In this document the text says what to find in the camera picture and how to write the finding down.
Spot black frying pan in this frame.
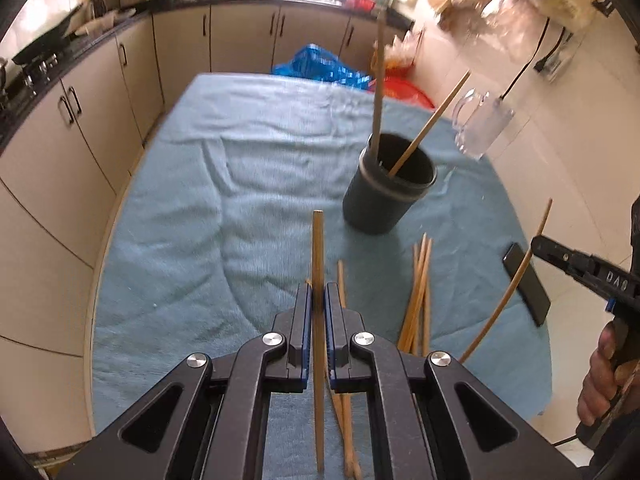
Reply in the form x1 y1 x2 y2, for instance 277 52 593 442
12 2 86 66

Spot clear glass mug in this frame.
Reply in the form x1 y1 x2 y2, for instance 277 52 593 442
452 89 516 161

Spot black smartphone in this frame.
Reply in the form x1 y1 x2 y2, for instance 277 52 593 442
502 242 552 328

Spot red plastic basin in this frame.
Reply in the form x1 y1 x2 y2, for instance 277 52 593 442
372 77 436 111

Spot blue towel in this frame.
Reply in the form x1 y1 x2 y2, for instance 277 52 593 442
90 72 553 480

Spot person's right hand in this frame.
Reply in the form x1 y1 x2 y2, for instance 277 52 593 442
577 321 632 427

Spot black kitchen countertop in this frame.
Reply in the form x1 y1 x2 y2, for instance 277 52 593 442
0 0 416 156

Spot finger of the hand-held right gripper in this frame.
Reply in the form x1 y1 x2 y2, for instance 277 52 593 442
531 235 595 287

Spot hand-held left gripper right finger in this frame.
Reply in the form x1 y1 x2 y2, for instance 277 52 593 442
324 282 581 480

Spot dark grey utensil holder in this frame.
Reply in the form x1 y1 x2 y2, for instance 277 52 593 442
342 132 438 235

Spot wall socket with black cable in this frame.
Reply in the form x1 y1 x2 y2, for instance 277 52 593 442
500 15 577 102

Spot blue plastic bag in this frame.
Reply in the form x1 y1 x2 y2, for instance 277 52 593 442
272 44 376 92

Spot clear bag with orange contents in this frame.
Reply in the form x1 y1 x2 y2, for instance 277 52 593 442
385 30 426 68

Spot beige kitchen cabinets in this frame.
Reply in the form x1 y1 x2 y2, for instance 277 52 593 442
0 2 416 456

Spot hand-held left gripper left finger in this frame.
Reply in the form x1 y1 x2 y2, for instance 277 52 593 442
55 282 314 480

